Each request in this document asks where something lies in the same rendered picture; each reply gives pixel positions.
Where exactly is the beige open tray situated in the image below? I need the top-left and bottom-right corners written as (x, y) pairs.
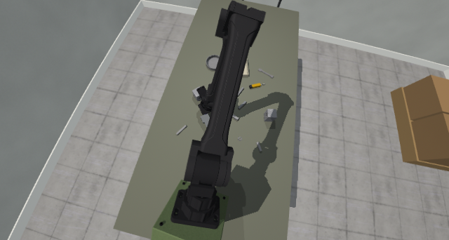
top-left (243, 61), bottom-right (248, 76)

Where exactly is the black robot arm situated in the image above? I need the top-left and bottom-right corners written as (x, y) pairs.
top-left (170, 0), bottom-right (266, 229)

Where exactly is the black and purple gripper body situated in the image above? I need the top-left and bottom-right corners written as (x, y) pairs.
top-left (198, 104), bottom-right (211, 115)

